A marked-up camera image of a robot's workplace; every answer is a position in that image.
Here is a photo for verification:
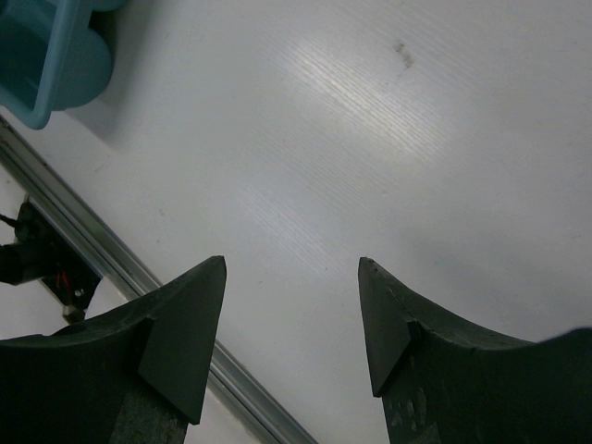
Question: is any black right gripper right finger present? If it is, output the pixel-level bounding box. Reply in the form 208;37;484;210
358;258;591;443

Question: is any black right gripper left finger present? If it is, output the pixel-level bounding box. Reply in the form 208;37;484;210
1;256;227;443

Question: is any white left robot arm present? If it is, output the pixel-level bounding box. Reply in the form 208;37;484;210
1;202;60;286

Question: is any blue plastic organizer tray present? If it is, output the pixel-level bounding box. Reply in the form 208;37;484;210
1;0;125;130

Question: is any aluminium rail frame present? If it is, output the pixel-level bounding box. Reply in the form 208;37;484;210
1;119;315;443

